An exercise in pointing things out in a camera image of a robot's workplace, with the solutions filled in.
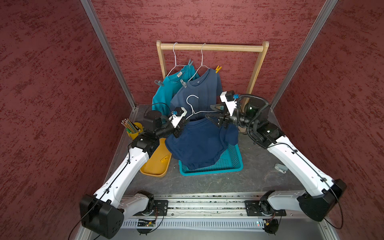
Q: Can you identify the yellow tray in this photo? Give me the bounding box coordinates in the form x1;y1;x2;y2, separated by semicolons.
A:
140;138;172;178

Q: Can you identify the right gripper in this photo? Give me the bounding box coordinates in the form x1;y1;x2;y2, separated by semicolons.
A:
205;100;258;129

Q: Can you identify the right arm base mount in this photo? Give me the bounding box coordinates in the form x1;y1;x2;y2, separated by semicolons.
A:
245;201;287;218

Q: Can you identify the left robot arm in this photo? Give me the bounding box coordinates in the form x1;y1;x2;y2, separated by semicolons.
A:
80;107;187;239

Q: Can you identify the left corner aluminium profile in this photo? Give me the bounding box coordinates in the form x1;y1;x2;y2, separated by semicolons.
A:
81;0;137;111

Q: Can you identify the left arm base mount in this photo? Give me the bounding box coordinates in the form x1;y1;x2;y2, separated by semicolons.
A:
134;200;169;217

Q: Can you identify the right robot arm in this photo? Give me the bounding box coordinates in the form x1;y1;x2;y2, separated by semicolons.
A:
206;91;347;222

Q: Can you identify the grey-blue t-shirt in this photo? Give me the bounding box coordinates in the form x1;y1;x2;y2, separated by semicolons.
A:
171;69;223;121

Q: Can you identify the navy blue t-shirt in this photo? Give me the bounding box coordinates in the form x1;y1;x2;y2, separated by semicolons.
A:
165;119;239;171

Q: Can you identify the aluminium rail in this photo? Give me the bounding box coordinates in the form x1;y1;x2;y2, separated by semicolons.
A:
120;191;312;233

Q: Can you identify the white wire hanger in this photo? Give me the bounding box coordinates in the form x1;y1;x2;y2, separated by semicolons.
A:
189;43;210;81
166;42;185;77
185;94;220;121

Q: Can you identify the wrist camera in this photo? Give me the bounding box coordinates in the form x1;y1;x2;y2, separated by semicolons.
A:
169;107;188;129
220;91;239;116

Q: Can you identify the grey clothespin on teal shoulder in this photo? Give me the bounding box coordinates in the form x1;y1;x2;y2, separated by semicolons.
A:
154;80;165;87

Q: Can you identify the coloured pencils bunch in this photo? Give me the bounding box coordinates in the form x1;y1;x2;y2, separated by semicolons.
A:
121;119;140;134

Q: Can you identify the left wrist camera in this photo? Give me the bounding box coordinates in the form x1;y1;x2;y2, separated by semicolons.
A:
169;107;188;129

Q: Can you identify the right corner aluminium profile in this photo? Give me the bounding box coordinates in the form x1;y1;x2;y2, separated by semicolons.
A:
270;0;338;113

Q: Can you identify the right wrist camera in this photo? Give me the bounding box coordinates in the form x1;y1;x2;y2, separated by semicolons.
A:
220;91;239;116

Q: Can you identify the yellow pencil cup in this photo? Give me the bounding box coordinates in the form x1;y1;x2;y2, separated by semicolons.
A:
126;123;143;140

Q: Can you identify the grey clothespin on grey-blue shirt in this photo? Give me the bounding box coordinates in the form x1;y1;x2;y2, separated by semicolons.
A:
180;80;187;88

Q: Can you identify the teal t-shirt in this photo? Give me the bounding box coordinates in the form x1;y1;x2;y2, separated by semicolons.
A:
152;65;199;116

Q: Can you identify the teal plastic basket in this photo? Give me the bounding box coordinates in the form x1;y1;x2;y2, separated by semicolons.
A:
179;145;244;177

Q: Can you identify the corner aluminium profile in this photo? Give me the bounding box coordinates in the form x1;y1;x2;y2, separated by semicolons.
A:
81;0;137;111
270;0;338;113

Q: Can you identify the wooden clothes rack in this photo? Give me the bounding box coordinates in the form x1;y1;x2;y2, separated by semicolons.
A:
157;41;269;94

